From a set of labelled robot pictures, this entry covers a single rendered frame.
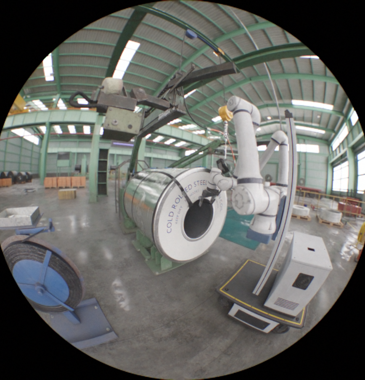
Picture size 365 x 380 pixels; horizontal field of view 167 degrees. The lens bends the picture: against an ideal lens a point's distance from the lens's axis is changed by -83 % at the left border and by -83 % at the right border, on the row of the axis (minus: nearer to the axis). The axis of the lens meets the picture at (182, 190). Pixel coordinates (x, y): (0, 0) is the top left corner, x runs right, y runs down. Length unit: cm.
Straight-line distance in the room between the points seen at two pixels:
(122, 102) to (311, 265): 141
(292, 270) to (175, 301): 113
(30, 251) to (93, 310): 91
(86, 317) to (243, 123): 197
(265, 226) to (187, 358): 117
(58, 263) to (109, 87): 95
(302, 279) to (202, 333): 90
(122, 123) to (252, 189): 70
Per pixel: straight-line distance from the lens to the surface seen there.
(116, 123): 63
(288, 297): 113
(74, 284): 96
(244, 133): 75
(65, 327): 156
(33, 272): 94
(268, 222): 82
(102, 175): 722
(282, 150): 148
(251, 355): 141
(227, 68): 79
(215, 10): 1197
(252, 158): 70
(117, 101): 73
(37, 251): 84
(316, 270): 99
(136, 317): 141
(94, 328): 144
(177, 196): 118
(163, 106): 86
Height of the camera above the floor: 127
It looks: 7 degrees down
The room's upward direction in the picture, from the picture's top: 4 degrees clockwise
